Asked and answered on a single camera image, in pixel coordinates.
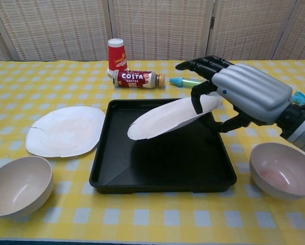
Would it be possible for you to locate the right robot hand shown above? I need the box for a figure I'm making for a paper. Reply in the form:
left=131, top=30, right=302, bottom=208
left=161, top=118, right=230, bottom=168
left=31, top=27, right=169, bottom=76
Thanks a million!
left=175, top=55, right=294, bottom=134

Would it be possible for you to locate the beige bowl with pink stain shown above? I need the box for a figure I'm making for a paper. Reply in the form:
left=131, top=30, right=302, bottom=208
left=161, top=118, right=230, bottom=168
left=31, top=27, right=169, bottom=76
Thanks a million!
left=249, top=142, right=305, bottom=200

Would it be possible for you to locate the cracked white paper plate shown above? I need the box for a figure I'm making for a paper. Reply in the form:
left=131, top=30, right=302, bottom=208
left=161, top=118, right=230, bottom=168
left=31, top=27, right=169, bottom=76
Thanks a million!
left=25, top=106, right=106, bottom=159

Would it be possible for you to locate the plain beige bowl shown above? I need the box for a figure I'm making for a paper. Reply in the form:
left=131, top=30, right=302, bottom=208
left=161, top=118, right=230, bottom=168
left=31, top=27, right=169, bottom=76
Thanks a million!
left=0, top=156, right=54, bottom=219

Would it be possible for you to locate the black square tray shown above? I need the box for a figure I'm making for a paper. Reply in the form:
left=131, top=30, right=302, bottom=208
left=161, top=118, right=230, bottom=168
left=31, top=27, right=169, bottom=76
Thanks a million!
left=89, top=98, right=238, bottom=194

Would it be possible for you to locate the green and blue water squirter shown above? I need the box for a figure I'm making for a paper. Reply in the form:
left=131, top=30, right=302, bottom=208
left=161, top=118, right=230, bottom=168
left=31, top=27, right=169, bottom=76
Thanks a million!
left=169, top=76, right=305, bottom=105

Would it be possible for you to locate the woven folding screen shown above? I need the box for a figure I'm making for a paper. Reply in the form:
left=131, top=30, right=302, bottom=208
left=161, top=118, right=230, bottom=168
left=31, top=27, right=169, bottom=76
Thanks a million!
left=0, top=0, right=305, bottom=66

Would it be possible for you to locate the Costa coffee bottle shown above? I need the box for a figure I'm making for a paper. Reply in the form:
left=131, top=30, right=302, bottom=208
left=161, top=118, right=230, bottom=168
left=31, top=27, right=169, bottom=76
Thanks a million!
left=112, top=70, right=166, bottom=89

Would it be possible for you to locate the red paper cup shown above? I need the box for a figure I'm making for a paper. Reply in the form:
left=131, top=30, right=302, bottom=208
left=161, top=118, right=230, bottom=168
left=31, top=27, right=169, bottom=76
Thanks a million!
left=107, top=38, right=130, bottom=76

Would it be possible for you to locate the yellow checkered tablecloth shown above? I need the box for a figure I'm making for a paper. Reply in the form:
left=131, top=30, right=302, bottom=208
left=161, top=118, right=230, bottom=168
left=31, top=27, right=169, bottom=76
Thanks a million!
left=0, top=60, right=305, bottom=242

